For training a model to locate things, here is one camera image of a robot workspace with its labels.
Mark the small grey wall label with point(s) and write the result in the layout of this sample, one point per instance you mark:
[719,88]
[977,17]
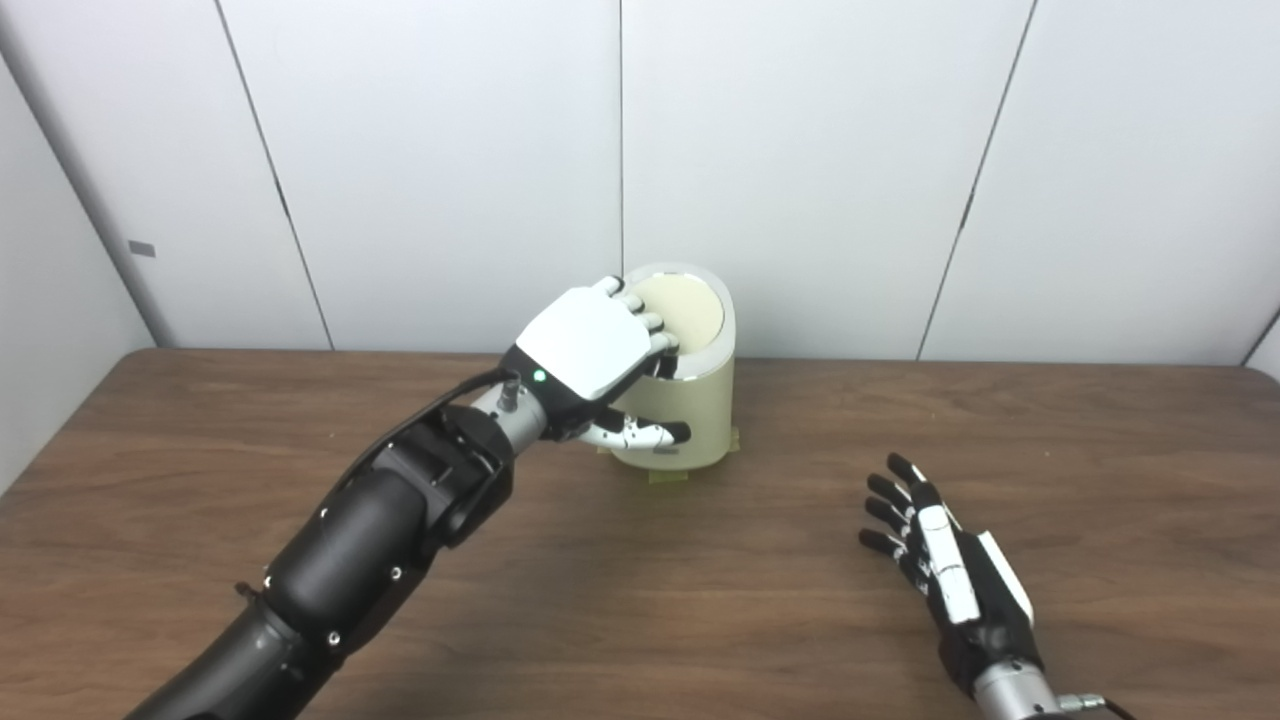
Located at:
[141,248]

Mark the yellow-green tape piece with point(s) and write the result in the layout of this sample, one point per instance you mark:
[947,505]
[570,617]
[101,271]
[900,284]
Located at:
[669,476]

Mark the cream-colored bin body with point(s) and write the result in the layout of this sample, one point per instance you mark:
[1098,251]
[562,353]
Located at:
[705,410]

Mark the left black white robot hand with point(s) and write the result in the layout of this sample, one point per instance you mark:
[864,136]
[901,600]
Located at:
[585,345]

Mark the round cream bin lid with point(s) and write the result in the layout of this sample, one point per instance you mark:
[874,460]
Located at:
[695,315]

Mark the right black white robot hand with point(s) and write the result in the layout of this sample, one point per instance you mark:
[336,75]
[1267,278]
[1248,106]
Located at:
[975,600]

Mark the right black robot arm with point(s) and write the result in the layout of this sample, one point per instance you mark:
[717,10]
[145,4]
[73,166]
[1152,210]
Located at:
[1010,690]

